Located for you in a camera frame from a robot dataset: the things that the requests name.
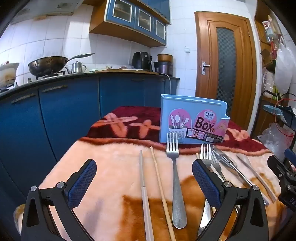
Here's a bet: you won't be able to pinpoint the gas stove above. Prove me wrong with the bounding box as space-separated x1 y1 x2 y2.
35 71 66 80

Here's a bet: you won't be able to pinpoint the range hood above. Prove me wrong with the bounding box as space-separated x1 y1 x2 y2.
10 0 84 25

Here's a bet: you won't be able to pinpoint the steel kettle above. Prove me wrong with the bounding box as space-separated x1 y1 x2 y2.
65 61 87 74

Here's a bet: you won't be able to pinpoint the wide handle steel fork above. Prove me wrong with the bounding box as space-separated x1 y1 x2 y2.
166 133 187 229

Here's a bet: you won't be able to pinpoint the steel spoon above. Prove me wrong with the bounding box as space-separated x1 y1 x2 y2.
236 153 259 179

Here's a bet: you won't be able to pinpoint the glass door wall cabinet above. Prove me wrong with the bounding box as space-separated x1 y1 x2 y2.
89 0 167 48

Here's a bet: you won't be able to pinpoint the red cable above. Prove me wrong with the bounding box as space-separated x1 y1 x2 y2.
275 98 296 138

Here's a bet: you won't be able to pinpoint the black wok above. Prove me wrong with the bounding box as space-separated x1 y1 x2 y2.
28 53 95 77

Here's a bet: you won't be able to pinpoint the black wire rack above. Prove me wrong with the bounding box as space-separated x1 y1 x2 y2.
251 93 296 149

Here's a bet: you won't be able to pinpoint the blue upper wall cabinets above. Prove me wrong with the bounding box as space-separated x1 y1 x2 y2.
148 0 171 23

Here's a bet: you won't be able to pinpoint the small steel fork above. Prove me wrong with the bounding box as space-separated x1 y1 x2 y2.
211 151 227 182

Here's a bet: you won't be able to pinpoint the black kitchen countertop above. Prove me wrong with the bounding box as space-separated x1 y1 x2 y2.
0 71 180 99

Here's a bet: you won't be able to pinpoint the blue patterned paper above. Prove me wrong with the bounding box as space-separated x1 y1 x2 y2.
264 105 289 124

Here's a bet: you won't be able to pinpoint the wooden door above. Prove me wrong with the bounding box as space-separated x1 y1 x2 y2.
194 11 258 132

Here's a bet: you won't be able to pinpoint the white power cable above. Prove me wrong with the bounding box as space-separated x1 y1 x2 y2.
158 73 172 94

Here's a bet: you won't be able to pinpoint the dark rice cooker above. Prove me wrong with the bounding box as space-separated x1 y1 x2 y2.
154 61 174 76

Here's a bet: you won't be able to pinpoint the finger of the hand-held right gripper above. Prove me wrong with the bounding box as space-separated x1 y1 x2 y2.
268 156 292 183
285 148 296 167

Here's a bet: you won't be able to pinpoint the light blue utensil box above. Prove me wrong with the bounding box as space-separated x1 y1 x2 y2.
159 94 231 144

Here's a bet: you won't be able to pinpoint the blue base cabinets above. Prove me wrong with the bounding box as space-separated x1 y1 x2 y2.
0 76 180 209

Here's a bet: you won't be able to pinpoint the wooden wall shelf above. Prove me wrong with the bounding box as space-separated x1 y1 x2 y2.
254 7 296 70

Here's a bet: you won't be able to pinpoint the white cooking pot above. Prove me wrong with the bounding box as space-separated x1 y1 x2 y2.
0 62 20 87

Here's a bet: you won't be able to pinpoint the steel table knife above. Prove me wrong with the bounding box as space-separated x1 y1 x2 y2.
212 146 255 188

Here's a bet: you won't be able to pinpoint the black air fryer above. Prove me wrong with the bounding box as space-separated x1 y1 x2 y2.
132 51 156 71

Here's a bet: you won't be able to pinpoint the clear plastic bag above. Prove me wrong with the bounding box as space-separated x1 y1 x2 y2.
258 123 296 158

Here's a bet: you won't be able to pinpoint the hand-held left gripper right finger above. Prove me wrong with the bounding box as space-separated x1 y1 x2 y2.
192 159 270 241

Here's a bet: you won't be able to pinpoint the slim steel fork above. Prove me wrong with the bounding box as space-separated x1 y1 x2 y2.
197 144 213 235

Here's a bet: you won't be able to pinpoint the white plastic bag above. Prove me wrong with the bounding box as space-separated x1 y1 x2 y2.
274 43 295 94

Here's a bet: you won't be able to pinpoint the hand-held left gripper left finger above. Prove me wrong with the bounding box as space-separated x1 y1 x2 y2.
21 159 97 241

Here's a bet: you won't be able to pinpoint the red and peach plush blanket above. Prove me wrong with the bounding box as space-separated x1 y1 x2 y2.
14 106 292 241

